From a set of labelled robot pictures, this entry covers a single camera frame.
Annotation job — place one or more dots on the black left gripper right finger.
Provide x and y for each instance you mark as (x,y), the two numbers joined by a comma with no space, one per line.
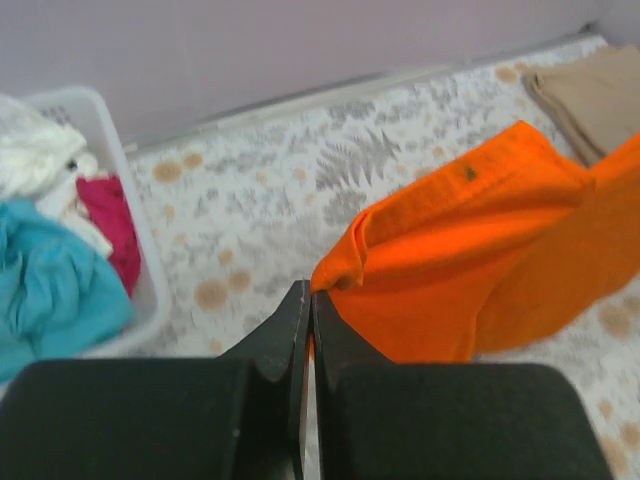
(381,420)

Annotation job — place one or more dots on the orange t shirt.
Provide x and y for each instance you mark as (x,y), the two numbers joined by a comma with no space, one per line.
(500,248)

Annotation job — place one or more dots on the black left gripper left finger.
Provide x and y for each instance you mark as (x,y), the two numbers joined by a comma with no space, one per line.
(240,415)

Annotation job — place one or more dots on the white t shirt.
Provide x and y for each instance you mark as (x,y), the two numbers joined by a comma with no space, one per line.
(41,161)

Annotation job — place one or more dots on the magenta t shirt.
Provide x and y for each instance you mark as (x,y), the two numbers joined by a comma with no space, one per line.
(105,201)

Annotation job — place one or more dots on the floral patterned table mat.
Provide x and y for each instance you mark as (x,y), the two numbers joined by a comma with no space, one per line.
(240,215)

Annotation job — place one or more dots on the white plastic laundry basket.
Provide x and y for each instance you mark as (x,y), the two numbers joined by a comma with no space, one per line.
(85,110)

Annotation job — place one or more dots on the teal t shirt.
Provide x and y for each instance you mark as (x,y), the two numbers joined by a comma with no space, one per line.
(59,297)

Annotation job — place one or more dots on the folded beige t shirt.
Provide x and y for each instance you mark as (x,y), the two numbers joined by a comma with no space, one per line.
(594,101)

